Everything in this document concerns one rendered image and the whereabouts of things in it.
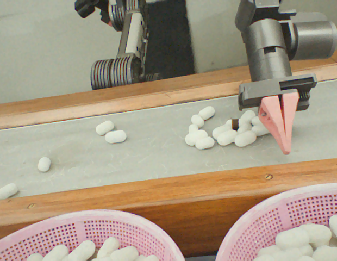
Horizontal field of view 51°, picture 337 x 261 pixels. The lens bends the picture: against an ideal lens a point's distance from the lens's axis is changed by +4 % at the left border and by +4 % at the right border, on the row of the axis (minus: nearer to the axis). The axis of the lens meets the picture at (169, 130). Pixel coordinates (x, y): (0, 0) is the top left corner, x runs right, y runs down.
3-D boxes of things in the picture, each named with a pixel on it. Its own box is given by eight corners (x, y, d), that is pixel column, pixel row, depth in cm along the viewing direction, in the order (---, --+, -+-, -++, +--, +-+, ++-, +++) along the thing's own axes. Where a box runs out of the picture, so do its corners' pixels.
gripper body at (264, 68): (319, 84, 47) (307, 38, 50) (240, 95, 48) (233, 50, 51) (308, 105, 53) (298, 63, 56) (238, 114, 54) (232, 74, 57)
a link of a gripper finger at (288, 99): (311, 143, 44) (295, 78, 48) (253, 149, 45) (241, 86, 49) (301, 159, 50) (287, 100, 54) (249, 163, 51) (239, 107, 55)
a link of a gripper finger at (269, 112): (332, 141, 44) (314, 75, 47) (272, 147, 45) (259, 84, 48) (319, 156, 50) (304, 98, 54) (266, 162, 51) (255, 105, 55)
